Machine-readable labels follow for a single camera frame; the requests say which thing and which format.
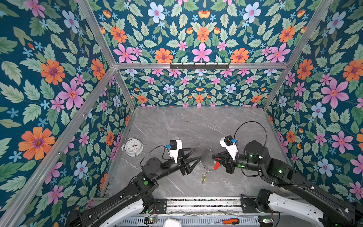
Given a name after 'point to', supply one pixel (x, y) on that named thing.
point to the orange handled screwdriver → (231, 221)
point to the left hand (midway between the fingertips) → (199, 154)
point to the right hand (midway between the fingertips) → (213, 156)
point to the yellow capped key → (203, 178)
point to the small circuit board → (151, 220)
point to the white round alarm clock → (133, 147)
